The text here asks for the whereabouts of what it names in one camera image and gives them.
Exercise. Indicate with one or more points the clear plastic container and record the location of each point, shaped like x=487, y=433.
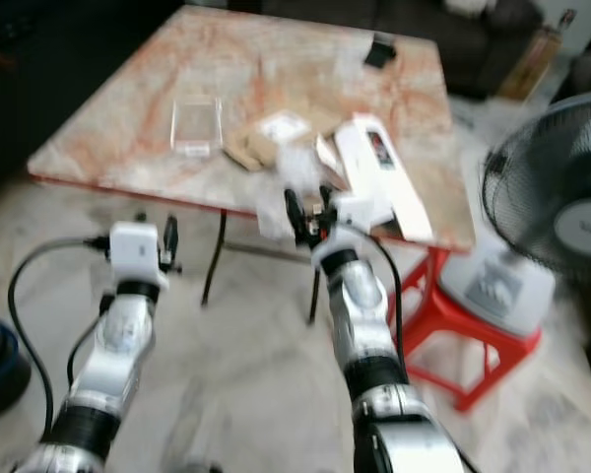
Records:
x=197, y=126

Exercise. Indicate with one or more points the brown bottle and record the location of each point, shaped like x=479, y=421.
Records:
x=532, y=59

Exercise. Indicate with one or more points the white flat packet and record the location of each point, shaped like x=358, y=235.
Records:
x=284, y=126

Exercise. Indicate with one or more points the red plastic stool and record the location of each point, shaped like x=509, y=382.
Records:
x=443, y=325

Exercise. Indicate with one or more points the marble top folding table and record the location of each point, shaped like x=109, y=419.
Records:
x=236, y=64

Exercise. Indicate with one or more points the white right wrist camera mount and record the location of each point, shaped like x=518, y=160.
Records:
x=357, y=212

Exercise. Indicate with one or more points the crumpled brown paper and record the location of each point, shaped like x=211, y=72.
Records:
x=251, y=150

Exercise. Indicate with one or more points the clear plastic bag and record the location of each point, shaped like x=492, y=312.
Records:
x=281, y=182

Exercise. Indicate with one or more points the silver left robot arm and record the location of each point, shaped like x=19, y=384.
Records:
x=123, y=340

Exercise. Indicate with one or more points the black standing fan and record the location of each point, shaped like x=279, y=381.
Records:
x=532, y=187

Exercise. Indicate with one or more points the black rubbish bin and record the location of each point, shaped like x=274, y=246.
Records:
x=2, y=374

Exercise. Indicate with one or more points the black low tv bench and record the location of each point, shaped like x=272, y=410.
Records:
x=59, y=99

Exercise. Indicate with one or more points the small black object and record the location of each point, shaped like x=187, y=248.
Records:
x=380, y=49

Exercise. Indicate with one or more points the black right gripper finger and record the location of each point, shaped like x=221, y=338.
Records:
x=329, y=203
x=299, y=222

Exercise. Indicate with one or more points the grey white appliance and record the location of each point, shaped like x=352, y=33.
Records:
x=502, y=286

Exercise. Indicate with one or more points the long white printed box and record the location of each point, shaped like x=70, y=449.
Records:
x=384, y=172

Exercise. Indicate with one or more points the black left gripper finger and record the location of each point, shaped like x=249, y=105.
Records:
x=171, y=246

